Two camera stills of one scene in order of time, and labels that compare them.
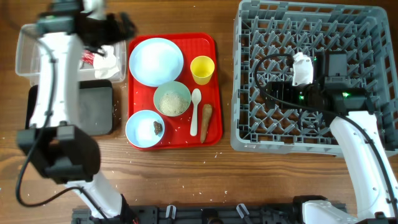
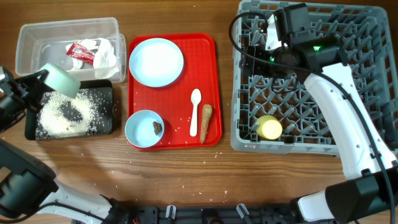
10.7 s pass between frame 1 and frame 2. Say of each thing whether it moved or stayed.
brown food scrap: stayed
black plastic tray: stayed
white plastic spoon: stayed
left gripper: moved
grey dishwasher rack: stayed
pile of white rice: moved
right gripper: moved
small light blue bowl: stayed
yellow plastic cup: moved
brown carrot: stayed
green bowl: moved
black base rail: stayed
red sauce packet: stayed
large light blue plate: stayed
